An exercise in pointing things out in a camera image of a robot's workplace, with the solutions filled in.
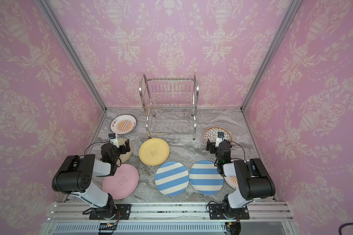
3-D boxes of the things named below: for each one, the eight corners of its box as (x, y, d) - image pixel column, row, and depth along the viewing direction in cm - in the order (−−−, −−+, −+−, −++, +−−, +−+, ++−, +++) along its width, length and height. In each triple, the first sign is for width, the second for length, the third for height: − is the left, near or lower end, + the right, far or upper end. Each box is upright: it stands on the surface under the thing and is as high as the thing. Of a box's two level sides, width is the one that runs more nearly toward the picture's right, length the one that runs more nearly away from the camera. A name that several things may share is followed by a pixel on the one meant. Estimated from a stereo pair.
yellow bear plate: (137, 165, 92) (136, 164, 90) (142, 140, 104) (141, 138, 102) (168, 165, 92) (168, 164, 90) (170, 140, 104) (169, 138, 102)
